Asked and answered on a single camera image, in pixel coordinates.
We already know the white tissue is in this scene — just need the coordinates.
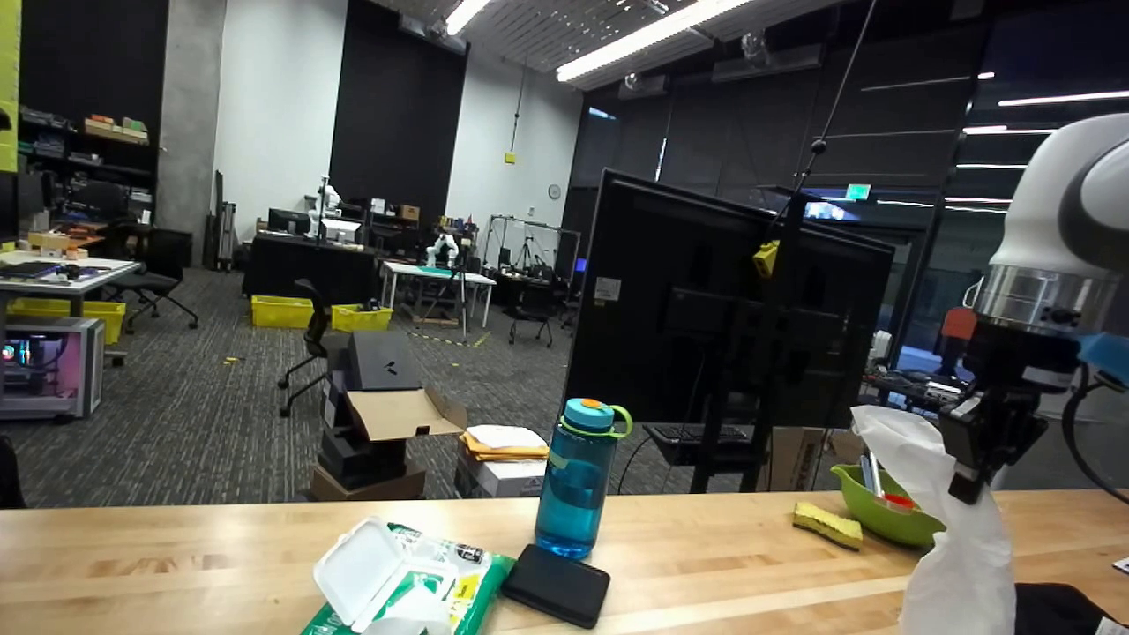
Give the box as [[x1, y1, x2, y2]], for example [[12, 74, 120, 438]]
[[851, 404, 1015, 635]]

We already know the green plastic bowl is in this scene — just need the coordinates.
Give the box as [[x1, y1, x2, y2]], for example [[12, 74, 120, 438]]
[[834, 463, 943, 550]]

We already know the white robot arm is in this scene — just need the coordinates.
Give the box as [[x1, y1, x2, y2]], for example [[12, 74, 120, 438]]
[[943, 114, 1129, 503]]

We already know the open cardboard box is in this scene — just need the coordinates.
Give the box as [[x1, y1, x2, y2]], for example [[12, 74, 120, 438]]
[[306, 330, 467, 500]]

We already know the green wet wipes pack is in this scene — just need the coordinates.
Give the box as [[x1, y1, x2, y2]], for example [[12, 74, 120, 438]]
[[300, 518, 512, 635]]

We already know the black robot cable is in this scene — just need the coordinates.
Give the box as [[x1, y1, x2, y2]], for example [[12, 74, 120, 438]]
[[1058, 366, 1129, 506]]

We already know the yellow storage bin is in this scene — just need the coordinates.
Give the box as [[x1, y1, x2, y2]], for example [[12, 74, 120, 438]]
[[252, 297, 315, 330]]

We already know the blue water bottle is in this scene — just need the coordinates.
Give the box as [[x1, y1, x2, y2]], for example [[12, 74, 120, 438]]
[[534, 398, 634, 562]]

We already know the black cloth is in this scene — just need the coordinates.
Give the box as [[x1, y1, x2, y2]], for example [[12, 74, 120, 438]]
[[1015, 584, 1129, 635]]

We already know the black monitor on stand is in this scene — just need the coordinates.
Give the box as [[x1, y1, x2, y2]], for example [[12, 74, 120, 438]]
[[565, 172, 893, 493]]

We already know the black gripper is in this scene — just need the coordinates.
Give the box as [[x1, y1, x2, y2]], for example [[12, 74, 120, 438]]
[[940, 317, 1078, 503]]

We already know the black office chair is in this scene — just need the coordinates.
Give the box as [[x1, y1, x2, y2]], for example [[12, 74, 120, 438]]
[[276, 277, 338, 415]]

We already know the computer case with lights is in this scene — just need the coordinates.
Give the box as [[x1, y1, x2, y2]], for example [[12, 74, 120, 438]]
[[0, 317, 102, 420]]

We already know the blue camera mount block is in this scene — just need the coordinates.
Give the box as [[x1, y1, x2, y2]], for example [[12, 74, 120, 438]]
[[1078, 330, 1129, 386]]

